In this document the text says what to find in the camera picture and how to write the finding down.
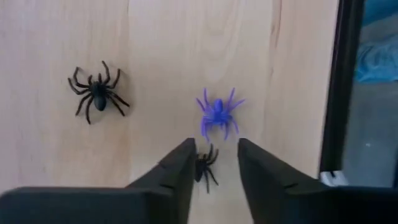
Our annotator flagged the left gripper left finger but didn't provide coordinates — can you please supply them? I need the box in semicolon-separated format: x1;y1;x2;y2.
0;138;197;224

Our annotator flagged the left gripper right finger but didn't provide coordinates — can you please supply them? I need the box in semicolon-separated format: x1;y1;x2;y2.
238;138;398;224

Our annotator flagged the purple plastic spider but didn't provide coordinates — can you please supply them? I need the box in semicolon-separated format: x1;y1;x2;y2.
195;87;246;142

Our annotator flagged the black plastic spider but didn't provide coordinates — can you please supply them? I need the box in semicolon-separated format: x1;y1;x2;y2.
67;60;131;125
194;143;220;194

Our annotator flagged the black metal table frame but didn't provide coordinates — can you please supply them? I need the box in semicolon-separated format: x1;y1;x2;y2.
318;0;367;175

